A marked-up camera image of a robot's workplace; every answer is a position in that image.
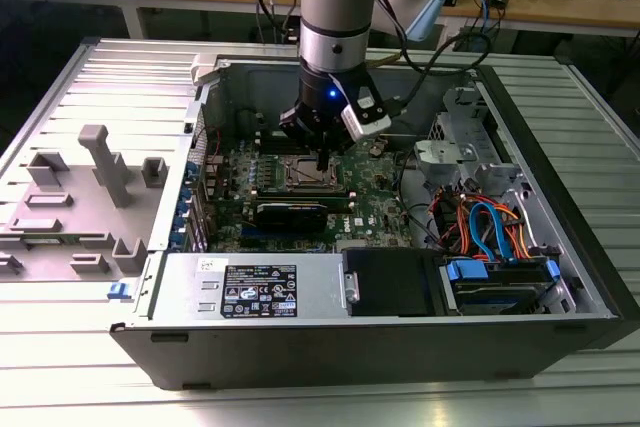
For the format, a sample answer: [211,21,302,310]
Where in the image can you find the orange data wire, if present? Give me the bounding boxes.
[499,204,539,261]

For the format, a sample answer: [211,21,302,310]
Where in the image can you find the silver topped CPU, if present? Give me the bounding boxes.
[294,160,335,185]

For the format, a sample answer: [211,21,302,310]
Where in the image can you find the grey plastic parts rack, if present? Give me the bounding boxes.
[0,124,169,283]

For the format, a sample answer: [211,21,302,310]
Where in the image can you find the black camera cable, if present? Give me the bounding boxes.
[389,31,495,116]

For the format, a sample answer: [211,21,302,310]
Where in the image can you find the black rating label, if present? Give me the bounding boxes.
[221,263,299,319]

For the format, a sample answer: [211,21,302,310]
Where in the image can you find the hard disk in blue carrier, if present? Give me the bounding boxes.
[438,257,564,317]

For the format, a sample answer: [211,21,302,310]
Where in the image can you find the black and grey PC case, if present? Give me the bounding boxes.
[108,38,640,392]

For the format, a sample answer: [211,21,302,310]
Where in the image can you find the blue flat data wire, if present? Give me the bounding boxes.
[469,200,516,264]

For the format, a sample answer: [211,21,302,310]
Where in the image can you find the silver power supply unit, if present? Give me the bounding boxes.
[148,250,347,322]

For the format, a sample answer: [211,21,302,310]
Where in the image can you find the black plastic drive cover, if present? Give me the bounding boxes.
[342,248,444,318]

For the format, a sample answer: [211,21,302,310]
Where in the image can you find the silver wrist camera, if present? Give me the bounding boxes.
[341,85,393,143]

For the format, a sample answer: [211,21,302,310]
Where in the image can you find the thin red wire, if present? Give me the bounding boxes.
[192,126,224,163]

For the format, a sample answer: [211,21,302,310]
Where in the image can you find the black graphics card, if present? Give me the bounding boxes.
[253,200,330,234]

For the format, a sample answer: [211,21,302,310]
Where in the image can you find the silver metal drive cage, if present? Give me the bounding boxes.
[412,85,579,316]

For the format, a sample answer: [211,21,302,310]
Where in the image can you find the green motherboard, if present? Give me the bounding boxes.
[199,131,419,254]

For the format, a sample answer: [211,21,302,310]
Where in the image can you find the green RAM stick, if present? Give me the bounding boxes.
[22,234,66,247]

